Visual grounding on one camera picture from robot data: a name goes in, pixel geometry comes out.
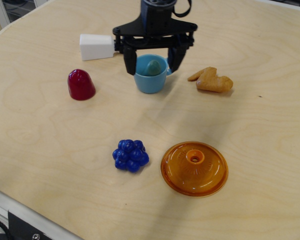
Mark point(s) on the dark red plastic dome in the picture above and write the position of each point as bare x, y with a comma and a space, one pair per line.
80, 85

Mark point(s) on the light blue plastic cup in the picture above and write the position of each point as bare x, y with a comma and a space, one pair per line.
151, 84

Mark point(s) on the toy fried chicken wing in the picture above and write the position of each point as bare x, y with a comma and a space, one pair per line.
207, 79

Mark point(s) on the green toy cucumber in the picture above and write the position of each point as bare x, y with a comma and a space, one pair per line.
153, 68

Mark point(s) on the blue toy grape bunch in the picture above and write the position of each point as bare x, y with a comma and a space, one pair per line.
130, 155

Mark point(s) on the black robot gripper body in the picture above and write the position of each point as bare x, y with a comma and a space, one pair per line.
155, 28

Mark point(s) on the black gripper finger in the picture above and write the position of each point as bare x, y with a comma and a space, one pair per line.
130, 59
175, 57

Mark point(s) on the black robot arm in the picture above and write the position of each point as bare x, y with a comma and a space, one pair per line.
158, 2

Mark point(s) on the black corner bracket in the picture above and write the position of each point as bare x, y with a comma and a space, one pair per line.
22, 230

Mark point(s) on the orange transparent pot lid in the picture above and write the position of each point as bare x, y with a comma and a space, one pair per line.
194, 169

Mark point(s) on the white salt shaker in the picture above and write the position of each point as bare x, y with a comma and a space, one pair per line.
95, 46

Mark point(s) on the aluminium table frame rail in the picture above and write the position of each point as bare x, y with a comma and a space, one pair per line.
47, 226

